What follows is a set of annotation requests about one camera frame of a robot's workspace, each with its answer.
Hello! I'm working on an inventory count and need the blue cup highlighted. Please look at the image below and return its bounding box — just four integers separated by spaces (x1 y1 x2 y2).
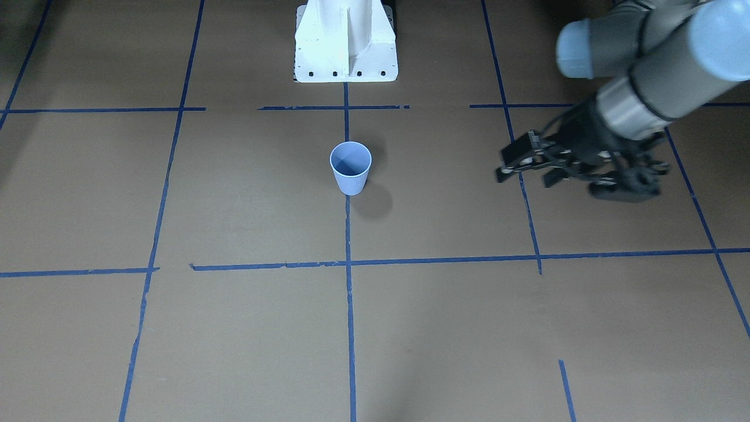
329 141 373 196

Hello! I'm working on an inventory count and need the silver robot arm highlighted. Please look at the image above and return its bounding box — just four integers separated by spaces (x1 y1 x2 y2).
496 1 748 202

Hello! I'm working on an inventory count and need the white pedestal column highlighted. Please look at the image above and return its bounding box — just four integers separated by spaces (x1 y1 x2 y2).
293 1 399 83

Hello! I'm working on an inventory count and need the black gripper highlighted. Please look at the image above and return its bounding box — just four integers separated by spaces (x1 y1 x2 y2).
495 97 633 189

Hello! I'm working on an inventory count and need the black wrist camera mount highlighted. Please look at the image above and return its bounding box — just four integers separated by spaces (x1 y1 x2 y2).
588 153 671 203

